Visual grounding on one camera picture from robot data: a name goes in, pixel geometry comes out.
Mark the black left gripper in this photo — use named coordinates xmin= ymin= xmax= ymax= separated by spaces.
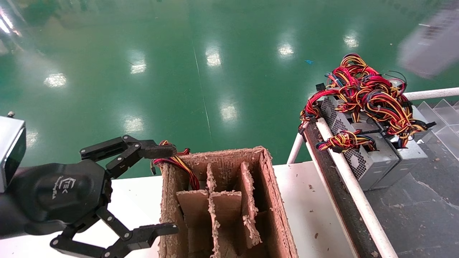
xmin=9 ymin=135 xmax=179 ymax=258

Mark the cardboard divider insert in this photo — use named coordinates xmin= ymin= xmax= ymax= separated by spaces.
xmin=176 ymin=161 xmax=262 ymax=258

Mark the worn brown cardboard box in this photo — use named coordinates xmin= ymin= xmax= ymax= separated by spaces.
xmin=159 ymin=146 xmax=299 ymax=258

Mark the white pipe leg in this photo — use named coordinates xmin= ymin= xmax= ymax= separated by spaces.
xmin=286 ymin=132 xmax=305 ymax=165

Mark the grey metal power supply unit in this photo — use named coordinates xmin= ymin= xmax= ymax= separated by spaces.
xmin=320 ymin=95 xmax=355 ymax=134
xmin=371 ymin=138 xmax=430 ymax=190
xmin=344 ymin=142 xmax=399 ymax=191
xmin=337 ymin=115 xmax=381 ymax=144

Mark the clear acrylic compartment organizer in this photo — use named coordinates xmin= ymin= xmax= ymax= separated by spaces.
xmin=416 ymin=99 xmax=459 ymax=160

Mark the red yellow boxed wire bundle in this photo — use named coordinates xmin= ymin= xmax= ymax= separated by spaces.
xmin=151 ymin=140 xmax=200 ymax=191

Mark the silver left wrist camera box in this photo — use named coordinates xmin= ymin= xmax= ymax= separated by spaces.
xmin=0 ymin=111 xmax=27 ymax=194

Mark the tied red yellow wire bundle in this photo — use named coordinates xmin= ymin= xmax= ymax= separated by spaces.
xmin=316 ymin=130 xmax=377 ymax=154

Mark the long white pipe rail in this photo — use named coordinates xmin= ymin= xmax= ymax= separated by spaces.
xmin=315 ymin=118 xmax=399 ymax=258

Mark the red yellow black wire tangle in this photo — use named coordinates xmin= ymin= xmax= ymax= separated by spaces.
xmin=298 ymin=53 xmax=437 ymax=148

